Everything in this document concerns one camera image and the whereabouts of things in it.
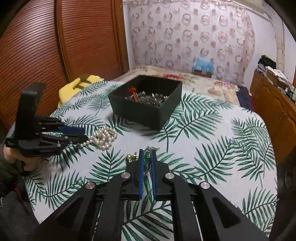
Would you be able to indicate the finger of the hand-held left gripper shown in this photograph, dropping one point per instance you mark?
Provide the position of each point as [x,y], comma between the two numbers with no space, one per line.
[71,130]
[78,139]

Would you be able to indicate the person's left hand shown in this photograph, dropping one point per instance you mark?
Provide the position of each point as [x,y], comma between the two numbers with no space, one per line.
[12,156]

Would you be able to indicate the small cardboard box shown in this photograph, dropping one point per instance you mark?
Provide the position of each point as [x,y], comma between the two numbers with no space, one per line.
[202,73]

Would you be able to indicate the black jewelry box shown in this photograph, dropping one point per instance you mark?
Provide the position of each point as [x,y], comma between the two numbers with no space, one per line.
[138,115]

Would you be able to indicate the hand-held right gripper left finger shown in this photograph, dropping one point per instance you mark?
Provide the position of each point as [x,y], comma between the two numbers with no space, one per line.
[141,173]

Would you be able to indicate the long wooden cabinet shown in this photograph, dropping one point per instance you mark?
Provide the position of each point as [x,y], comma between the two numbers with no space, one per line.
[272,111]

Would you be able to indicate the patterned wrapped pipe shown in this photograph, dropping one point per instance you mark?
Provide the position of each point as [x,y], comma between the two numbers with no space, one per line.
[279,46]

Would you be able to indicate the brown slatted wooden wardrobe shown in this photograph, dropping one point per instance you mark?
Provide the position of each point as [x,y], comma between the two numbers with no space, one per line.
[81,46]

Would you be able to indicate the gold jewelry piece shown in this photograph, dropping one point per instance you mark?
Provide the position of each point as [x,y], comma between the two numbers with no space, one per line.
[130,158]

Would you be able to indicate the navy blanket with red border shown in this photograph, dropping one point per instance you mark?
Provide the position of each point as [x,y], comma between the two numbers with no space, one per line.
[244,97]

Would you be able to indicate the white cloth pile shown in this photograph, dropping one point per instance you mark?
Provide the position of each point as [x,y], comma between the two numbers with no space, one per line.
[275,71]

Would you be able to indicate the circle-patterned curtain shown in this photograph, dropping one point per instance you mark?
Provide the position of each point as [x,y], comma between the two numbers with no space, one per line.
[173,34]

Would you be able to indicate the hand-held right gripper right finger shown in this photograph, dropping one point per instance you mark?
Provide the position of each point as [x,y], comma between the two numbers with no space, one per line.
[153,176]

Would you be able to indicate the stack of dark clothes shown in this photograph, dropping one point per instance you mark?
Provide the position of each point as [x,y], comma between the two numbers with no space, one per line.
[266,61]

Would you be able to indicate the blue plastic bag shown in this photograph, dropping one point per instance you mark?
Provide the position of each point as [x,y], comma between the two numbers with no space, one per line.
[203,63]

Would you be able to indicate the leaf-print tablecloth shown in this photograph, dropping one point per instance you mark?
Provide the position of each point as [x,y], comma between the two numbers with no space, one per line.
[208,150]

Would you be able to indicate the yellow plush toy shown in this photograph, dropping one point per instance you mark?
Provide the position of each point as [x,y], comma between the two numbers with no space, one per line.
[69,92]

